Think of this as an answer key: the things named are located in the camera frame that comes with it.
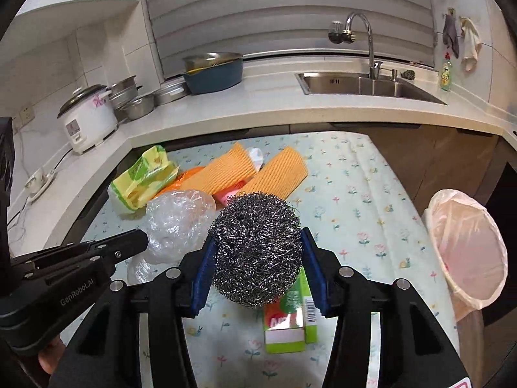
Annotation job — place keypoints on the clear plastic bag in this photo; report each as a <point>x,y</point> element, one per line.
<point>173,218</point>

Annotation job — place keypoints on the black built-in oven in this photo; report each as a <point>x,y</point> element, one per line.
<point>505,210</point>

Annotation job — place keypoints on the dark scouring pad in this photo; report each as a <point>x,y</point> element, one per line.
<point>408,74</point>

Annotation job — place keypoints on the green yellow plastic package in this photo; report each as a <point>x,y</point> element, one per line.
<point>137,178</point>

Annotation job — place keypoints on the pink wrapper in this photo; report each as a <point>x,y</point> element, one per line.
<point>224,198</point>

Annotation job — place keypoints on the cream hanging cloth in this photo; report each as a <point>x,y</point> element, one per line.
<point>470,44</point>

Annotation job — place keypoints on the steel wool scourer ball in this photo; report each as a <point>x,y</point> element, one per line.
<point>254,250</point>

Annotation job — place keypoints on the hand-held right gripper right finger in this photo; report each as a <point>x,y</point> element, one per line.
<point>317,279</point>

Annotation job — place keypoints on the white power strip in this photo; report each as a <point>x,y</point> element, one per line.
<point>38,184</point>

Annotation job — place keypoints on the green dish soap bottle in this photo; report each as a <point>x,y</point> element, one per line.
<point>445,76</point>

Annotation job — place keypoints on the white paper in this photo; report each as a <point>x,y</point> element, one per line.
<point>255,155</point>

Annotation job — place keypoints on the chrome faucet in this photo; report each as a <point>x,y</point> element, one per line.
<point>369,40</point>

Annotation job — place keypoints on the stacked steel pot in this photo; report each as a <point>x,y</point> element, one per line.
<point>123,89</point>

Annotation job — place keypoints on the blue basin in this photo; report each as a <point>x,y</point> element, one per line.
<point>214,81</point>

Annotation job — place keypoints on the white rice cooker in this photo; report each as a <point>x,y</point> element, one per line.
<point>89,125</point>

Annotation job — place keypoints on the round waste bin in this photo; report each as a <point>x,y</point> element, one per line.
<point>470,343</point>

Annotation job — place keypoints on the stainless steel sink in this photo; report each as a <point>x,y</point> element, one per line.
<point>363,87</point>

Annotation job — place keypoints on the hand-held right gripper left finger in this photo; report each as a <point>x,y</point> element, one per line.
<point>202,279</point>

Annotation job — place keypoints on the orange sponge cloth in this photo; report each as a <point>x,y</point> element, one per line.
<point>278,173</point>

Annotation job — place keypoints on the orange plastic bag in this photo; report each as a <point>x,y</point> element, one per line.
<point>183,178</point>

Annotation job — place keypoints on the person's left hand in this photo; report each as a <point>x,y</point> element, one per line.
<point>51,357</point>

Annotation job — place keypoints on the wall outlet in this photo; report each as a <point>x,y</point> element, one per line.
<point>27,115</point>

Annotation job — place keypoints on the faucet water filter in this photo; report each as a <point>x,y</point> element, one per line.
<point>341,34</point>

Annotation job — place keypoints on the grey window blind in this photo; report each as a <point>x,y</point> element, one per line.
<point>262,8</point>

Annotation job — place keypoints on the grey hanging cloth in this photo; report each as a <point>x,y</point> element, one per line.
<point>450,34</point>

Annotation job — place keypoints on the floral tablecloth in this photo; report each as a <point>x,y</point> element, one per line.
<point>355,218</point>

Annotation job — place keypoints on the stack of steel trays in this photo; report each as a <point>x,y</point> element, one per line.
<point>169,93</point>

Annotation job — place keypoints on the white lined trash bin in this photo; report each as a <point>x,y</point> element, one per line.
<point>464,242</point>

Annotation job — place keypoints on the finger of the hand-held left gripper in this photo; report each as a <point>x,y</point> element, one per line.
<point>125,244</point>

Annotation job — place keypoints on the orange foam net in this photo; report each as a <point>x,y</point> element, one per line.
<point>222,173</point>

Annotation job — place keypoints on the green cardboard box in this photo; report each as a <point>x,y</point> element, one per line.
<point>282,331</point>

